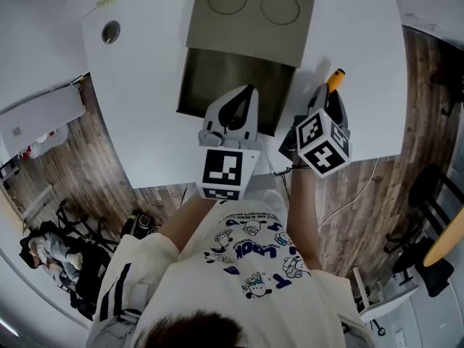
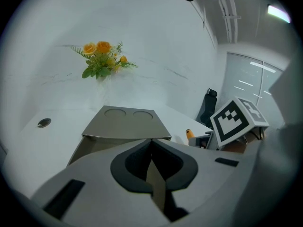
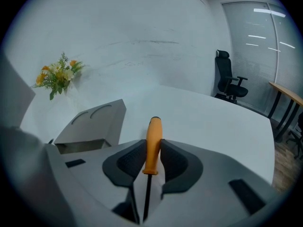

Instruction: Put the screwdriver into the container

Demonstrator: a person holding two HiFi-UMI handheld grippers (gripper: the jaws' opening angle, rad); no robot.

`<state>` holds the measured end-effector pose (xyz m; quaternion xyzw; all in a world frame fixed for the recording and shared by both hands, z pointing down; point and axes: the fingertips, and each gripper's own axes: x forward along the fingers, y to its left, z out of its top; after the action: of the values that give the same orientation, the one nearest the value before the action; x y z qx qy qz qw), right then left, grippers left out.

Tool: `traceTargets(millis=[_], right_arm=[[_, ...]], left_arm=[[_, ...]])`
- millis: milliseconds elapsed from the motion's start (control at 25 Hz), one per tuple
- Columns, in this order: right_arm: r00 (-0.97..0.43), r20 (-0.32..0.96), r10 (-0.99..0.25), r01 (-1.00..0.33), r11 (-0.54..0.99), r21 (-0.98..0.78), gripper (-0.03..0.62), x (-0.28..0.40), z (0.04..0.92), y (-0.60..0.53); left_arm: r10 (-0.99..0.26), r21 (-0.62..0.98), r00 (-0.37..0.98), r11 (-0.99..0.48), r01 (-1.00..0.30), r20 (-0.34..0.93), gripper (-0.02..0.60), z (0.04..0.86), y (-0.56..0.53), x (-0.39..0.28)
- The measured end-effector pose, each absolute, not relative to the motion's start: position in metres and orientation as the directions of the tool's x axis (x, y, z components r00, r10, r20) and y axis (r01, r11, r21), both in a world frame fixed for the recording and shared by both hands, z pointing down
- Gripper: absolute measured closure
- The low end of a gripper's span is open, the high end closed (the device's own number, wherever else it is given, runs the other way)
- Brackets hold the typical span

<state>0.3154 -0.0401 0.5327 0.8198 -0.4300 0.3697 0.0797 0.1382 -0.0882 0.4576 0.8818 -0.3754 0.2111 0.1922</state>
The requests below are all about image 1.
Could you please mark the person's right forearm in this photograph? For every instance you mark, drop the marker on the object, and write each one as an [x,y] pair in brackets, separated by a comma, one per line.
[306,223]

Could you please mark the white side table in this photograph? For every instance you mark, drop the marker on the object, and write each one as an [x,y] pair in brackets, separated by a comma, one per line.
[391,299]

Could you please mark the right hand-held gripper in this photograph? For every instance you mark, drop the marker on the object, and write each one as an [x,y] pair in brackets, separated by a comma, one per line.
[322,143]

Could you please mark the person's white printed t-shirt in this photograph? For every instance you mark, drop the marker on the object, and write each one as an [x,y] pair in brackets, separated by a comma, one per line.
[235,296]

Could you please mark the person's left forearm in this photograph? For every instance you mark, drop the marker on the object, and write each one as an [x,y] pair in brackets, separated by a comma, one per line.
[188,227]

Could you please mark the black office chair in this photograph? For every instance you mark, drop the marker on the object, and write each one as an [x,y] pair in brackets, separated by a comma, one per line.
[417,263]

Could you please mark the black folding stand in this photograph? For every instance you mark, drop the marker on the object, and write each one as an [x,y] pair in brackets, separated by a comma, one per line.
[94,252]

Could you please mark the black bag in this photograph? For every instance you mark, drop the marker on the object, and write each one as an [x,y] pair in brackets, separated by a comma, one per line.
[139,225]

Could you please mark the red-printed clear plastic bag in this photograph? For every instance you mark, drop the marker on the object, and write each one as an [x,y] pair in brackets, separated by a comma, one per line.
[47,143]

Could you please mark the light wooden frame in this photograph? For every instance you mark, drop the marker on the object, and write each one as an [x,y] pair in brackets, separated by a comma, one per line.
[32,205]

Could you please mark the round wooden table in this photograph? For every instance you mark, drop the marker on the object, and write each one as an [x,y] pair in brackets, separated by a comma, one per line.
[447,241]

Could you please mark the grey drawer box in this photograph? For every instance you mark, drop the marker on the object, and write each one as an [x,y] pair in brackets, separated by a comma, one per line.
[250,24]

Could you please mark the black stool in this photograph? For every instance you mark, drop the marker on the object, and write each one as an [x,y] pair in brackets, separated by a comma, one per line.
[431,190]

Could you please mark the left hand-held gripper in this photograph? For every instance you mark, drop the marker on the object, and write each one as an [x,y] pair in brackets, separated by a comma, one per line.
[223,169]

